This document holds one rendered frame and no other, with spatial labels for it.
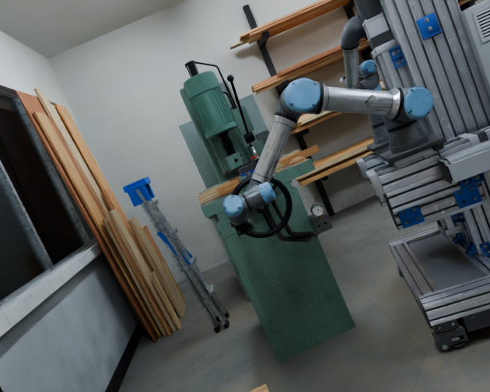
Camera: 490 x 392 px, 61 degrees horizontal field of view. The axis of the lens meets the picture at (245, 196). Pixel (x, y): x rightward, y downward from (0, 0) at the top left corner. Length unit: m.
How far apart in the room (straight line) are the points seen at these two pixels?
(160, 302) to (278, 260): 1.43
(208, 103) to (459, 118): 1.15
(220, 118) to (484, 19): 1.20
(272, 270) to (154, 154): 2.69
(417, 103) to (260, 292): 1.15
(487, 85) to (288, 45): 2.97
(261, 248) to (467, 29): 1.30
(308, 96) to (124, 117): 3.29
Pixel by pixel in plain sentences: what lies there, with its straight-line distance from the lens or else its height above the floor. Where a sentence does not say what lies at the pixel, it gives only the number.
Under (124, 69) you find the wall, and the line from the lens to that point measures 4.65.
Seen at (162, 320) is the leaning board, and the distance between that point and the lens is 3.31.
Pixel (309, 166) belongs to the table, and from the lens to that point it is 2.08.
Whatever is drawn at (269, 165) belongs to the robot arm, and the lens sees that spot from 1.61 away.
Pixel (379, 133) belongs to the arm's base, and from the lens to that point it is 2.26.
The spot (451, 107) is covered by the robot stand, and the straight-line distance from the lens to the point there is 1.99.
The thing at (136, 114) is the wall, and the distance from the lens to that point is 4.56.
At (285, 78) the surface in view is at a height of 1.52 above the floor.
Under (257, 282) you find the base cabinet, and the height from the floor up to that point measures 0.44.
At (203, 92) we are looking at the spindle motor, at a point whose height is 1.41.
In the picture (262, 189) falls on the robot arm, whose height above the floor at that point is 0.92.
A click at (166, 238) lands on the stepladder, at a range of 2.82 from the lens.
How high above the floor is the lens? 1.09
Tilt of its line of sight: 7 degrees down
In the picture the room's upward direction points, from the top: 24 degrees counter-clockwise
